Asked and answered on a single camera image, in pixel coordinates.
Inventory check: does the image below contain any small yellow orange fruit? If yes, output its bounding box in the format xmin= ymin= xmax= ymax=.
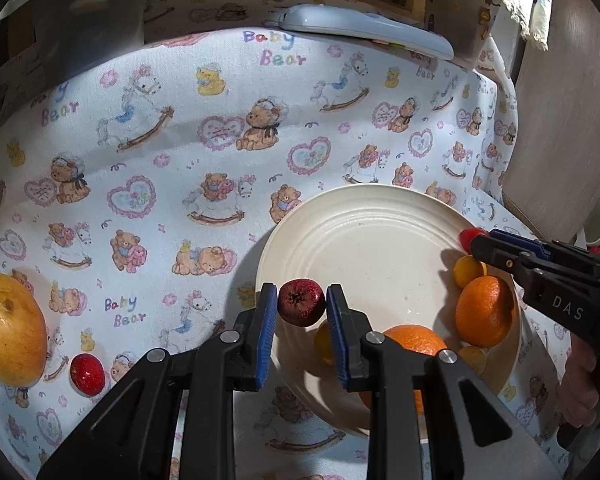
xmin=453 ymin=255 xmax=488 ymax=289

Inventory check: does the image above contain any large orange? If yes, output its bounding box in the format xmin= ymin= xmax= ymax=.
xmin=360 ymin=324 xmax=449 ymax=416

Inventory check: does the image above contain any small orange kumquat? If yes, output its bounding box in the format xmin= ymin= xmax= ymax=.
xmin=313 ymin=320 xmax=335 ymax=366

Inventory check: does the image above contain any dark red cherry fruit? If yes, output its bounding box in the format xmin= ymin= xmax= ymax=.
xmin=277 ymin=278 xmax=326 ymax=327

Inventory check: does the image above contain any bright red cherry tomato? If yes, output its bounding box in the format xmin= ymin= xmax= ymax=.
xmin=70 ymin=353 xmax=106 ymax=396

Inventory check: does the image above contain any small yellow fruit bottom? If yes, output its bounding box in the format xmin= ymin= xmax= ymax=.
xmin=457 ymin=346 xmax=486 ymax=376

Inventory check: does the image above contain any right hand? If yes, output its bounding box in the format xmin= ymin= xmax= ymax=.
xmin=558 ymin=334 xmax=600 ymax=428

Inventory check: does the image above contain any cream ceramic plate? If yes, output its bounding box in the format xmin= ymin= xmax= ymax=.
xmin=255 ymin=183 xmax=524 ymax=436

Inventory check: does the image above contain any wooden board panel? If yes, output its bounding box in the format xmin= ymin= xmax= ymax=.
xmin=503 ymin=0 xmax=600 ymax=242

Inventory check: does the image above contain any baby bear printed cloth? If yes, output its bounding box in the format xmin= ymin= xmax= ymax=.
xmin=0 ymin=0 xmax=577 ymax=480

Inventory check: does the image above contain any large yellow apple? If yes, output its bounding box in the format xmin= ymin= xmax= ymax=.
xmin=0 ymin=273 xmax=47 ymax=387

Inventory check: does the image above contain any white remote control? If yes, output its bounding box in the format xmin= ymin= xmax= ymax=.
xmin=263 ymin=3 xmax=455 ymax=61

